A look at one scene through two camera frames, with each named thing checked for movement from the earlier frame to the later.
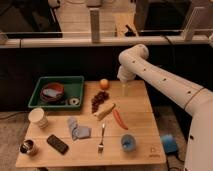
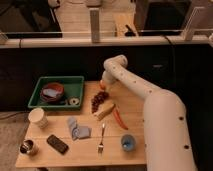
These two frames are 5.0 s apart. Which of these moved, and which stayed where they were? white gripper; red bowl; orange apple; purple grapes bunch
Moved: white gripper
Stayed: red bowl; purple grapes bunch; orange apple
